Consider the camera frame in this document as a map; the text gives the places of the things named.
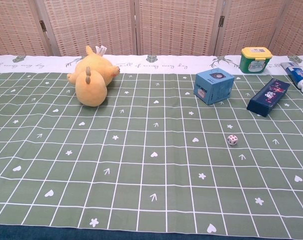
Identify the green tub with yellow lid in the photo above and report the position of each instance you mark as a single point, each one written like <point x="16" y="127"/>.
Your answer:
<point x="255" y="61"/>

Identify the woven folding screen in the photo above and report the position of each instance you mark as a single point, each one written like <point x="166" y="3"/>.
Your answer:
<point x="151" y="25"/>

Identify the blue white toothpaste tube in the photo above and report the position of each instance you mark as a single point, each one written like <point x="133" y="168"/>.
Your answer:
<point x="299" y="75"/>

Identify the light blue cube box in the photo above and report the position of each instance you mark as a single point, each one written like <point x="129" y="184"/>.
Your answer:
<point x="212" y="86"/>

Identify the dark blue long box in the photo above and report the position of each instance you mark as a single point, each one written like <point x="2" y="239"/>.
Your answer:
<point x="267" y="97"/>

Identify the yellow plush toy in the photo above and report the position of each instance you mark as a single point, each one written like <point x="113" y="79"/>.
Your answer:
<point x="91" y="82"/>

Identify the small white die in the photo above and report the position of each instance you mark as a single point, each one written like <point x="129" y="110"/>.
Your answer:
<point x="232" y="139"/>

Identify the green grid tablecloth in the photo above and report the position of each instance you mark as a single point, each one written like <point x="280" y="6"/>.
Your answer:
<point x="141" y="155"/>

